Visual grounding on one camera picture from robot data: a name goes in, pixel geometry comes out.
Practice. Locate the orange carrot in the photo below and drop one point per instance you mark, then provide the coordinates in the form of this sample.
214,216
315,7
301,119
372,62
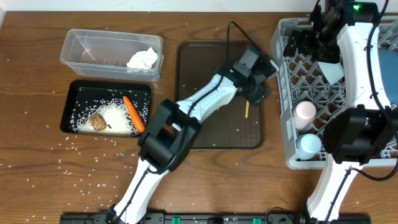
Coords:
134,115

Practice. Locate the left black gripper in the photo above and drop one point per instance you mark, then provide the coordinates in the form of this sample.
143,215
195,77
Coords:
259,91

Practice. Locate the dark brown serving tray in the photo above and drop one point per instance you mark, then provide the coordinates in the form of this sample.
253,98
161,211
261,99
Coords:
227,127

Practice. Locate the brown food scrap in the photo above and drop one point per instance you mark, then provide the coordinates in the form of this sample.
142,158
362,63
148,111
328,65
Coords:
97,122

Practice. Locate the grey dishwasher rack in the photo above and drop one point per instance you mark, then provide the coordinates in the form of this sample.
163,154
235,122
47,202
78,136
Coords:
300,79

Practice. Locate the light blue bowl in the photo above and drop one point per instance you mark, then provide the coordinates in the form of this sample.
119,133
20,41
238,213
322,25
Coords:
333,72

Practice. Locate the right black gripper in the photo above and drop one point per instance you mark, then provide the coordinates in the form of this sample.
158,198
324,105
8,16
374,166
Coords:
305,36

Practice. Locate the dark blue plate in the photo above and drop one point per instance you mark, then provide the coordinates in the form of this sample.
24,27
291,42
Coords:
388,64

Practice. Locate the pile of white rice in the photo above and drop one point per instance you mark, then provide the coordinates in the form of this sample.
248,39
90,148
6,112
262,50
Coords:
109,104

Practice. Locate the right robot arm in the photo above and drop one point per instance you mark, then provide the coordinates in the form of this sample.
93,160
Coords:
357,134

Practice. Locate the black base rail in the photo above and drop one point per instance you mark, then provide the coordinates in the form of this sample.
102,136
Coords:
274,216

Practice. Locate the white tissue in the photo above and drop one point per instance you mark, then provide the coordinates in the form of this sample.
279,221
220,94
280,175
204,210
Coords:
143,59

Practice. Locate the black waste tray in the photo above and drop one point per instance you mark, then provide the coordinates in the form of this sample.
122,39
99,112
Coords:
77,84

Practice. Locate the pink cup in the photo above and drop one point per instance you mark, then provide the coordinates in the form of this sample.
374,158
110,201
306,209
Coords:
303,114

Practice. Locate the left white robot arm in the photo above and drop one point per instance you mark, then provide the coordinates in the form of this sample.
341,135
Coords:
170,134

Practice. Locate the light blue cup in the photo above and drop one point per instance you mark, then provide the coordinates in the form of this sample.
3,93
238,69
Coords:
308,145

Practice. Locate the clear plastic bin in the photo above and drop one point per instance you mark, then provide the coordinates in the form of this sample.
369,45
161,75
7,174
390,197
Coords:
104,54

